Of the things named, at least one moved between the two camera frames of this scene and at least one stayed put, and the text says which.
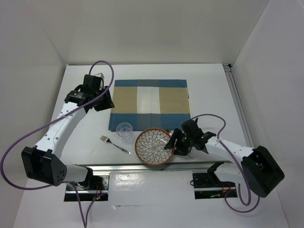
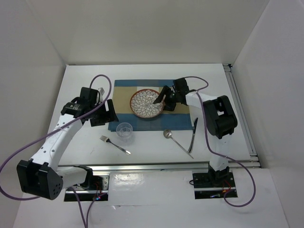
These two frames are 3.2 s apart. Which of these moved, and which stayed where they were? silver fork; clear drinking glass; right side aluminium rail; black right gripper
Moved: black right gripper
Stayed: silver fork; clear drinking glass; right side aluminium rail
